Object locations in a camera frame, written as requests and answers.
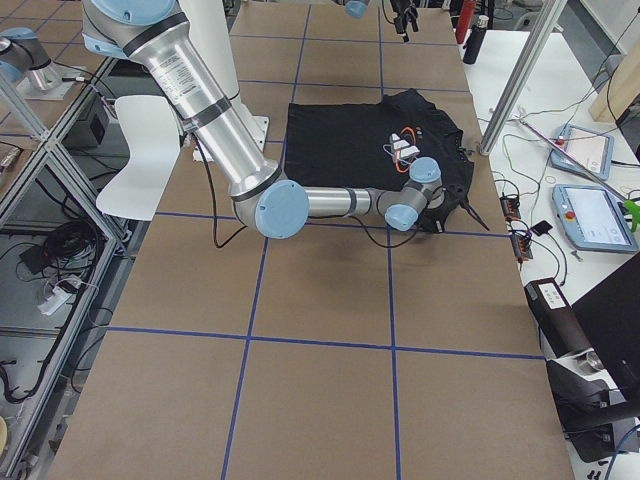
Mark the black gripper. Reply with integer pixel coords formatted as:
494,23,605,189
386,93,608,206
428,183,466,220
390,0,419,29

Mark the black graphic t-shirt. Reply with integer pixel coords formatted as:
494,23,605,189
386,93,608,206
284,89,487,233

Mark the red water bottle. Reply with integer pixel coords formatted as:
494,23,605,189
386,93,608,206
455,0,476,45

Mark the black water bottle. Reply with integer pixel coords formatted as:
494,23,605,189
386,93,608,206
462,15,490,65

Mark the near blue teach pendant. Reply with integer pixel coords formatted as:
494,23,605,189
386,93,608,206
552,184,638,253

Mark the blue teach pendant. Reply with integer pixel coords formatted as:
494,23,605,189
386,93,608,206
556,124,614,180
552,184,638,253

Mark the far blue teach pendant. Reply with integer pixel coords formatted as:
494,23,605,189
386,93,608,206
556,124,614,180

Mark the black box white label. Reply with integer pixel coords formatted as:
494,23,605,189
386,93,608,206
524,278,591,357

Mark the silver tripod stand green top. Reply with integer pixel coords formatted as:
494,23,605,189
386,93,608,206
514,112,640,221

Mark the brown paper table cover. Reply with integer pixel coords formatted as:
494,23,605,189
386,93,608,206
44,3,576,480

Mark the black monitor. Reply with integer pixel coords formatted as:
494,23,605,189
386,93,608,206
572,255,640,400

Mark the white plastic chair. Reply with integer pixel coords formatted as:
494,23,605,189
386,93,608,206
96,95,180,221

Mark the aluminium frame post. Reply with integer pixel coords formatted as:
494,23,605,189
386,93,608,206
479,0,567,155

